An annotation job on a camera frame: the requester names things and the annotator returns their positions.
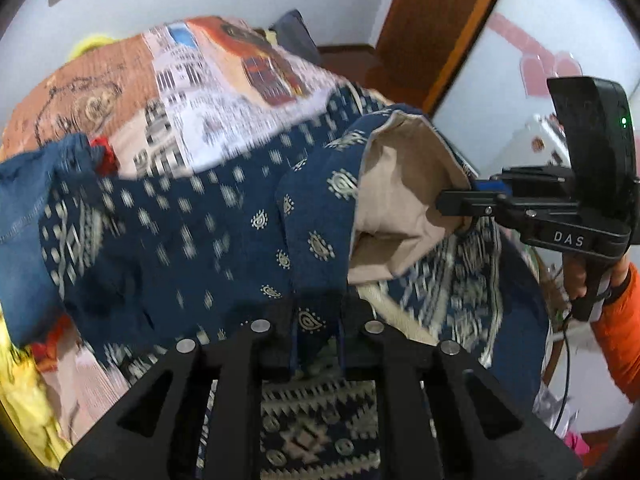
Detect white sliding door with hearts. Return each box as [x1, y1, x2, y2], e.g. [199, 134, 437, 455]
[429, 0, 640, 436]

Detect navy patterned hooded robe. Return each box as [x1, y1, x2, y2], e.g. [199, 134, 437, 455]
[38, 82, 551, 480]

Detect brown wooden door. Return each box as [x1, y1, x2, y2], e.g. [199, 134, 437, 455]
[367, 0, 497, 114]

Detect orange sleeve forearm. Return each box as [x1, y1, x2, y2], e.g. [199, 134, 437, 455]
[591, 263, 640, 403]

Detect folded blue jeans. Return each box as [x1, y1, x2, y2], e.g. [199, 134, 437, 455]
[1, 133, 104, 347]

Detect right hand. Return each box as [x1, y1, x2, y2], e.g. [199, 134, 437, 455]
[562, 251, 630, 302]

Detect red plush item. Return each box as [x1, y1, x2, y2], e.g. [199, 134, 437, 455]
[90, 136, 120, 177]

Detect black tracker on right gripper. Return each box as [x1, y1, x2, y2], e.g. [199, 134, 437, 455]
[547, 76, 637, 220]

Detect printed newspaper bedspread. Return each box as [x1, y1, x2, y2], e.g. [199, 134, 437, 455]
[0, 15, 381, 441]

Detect yellow cartoon blanket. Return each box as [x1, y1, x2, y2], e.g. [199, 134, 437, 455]
[0, 316, 72, 469]

